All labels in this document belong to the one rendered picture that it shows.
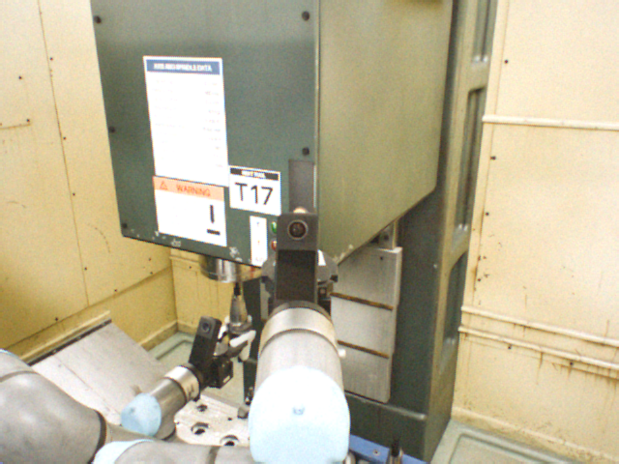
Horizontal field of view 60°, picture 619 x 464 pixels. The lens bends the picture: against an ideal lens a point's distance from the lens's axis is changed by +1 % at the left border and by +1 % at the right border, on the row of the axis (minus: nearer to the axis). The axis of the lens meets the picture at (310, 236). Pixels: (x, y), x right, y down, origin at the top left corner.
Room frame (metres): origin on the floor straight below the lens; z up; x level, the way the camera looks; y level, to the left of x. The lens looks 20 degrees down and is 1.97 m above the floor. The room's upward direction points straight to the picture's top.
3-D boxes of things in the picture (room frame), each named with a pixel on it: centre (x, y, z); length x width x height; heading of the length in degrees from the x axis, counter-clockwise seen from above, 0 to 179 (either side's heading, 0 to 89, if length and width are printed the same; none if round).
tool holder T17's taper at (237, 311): (1.12, 0.17, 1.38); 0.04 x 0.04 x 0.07
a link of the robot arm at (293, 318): (0.44, 0.01, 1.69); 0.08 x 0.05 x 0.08; 91
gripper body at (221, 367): (1.00, 0.23, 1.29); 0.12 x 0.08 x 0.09; 152
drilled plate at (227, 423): (1.15, 0.25, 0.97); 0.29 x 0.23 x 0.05; 61
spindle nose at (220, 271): (1.12, 0.17, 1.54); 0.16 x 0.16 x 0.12
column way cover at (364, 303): (1.51, -0.04, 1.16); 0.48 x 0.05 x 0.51; 61
